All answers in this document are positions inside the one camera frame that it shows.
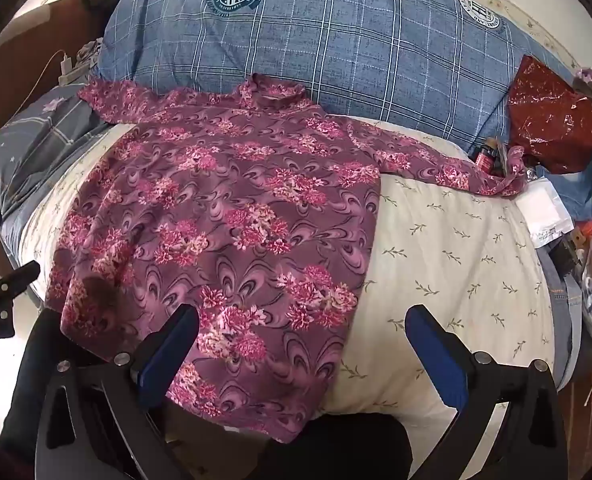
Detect purple floral shirt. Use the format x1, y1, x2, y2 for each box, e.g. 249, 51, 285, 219
45, 74, 526, 445

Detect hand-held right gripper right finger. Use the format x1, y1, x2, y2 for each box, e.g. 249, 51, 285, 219
405, 304, 569, 480

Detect red plastic bag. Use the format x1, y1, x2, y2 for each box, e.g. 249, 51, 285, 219
506, 55, 592, 175

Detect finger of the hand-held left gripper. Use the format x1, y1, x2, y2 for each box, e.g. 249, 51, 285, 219
0, 260, 42, 305

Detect cream leaf-print bed sheet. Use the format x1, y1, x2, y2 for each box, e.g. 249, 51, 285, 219
18, 122, 556, 441

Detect light blue denim cloth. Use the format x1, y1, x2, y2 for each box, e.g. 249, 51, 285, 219
536, 147, 592, 223

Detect brown wooden headboard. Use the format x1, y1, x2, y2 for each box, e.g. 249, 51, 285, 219
0, 0, 108, 126

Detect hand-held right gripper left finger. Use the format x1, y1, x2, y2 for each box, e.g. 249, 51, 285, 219
35, 304, 200, 480

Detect white charger cable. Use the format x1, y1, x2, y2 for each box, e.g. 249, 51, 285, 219
0, 50, 67, 161

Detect dark bottle with red label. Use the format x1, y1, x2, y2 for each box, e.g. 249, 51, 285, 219
468, 136, 506, 173

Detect blue jeans with orange stitching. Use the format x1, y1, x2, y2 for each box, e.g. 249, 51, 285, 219
538, 247, 584, 396

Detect person's black pants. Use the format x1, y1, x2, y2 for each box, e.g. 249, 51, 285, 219
0, 310, 413, 480

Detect white paper packet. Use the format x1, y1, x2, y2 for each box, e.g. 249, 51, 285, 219
516, 180, 574, 248

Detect blue plaid quilt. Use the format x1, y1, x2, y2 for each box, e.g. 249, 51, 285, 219
98, 0, 576, 153

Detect white charger plug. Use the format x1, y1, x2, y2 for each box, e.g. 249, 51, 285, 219
58, 52, 75, 86

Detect grey star-print blanket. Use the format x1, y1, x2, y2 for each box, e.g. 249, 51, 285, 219
0, 82, 112, 231

